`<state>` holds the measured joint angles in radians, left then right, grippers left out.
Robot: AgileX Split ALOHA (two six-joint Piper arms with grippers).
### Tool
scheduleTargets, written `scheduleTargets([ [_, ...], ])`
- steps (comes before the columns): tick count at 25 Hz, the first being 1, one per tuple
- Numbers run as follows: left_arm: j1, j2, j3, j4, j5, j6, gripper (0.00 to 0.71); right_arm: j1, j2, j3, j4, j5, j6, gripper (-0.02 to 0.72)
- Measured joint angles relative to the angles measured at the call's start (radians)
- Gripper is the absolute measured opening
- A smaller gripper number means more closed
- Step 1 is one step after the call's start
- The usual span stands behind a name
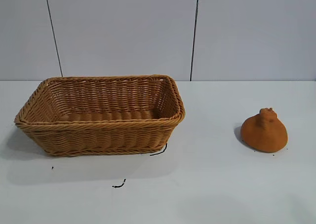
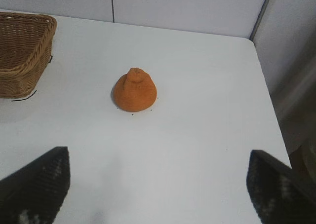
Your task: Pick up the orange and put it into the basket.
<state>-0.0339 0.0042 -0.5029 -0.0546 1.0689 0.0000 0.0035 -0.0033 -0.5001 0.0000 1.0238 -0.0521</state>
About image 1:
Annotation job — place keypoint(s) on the orange fruit with knobby stem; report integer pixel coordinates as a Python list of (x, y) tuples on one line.
[(264, 137)]

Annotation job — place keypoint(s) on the brown woven wicker basket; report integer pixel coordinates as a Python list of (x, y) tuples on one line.
[(103, 135)]

